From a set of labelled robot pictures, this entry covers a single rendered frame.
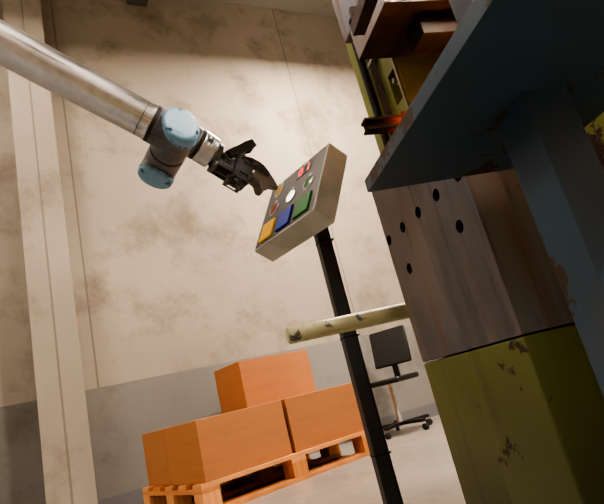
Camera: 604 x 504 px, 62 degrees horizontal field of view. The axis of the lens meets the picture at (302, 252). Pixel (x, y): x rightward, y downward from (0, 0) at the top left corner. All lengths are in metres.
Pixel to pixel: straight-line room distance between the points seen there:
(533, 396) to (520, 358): 0.06
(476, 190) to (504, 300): 0.19
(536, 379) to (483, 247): 0.23
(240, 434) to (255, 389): 0.67
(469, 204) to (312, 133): 4.88
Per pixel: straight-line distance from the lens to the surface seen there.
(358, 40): 1.46
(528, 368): 0.89
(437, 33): 1.38
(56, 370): 4.01
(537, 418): 0.92
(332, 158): 1.62
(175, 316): 4.45
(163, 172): 1.30
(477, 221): 0.92
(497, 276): 0.90
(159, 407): 4.31
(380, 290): 5.30
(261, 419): 3.21
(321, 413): 3.47
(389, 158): 0.69
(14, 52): 1.25
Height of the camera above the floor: 0.46
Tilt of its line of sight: 16 degrees up
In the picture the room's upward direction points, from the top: 14 degrees counter-clockwise
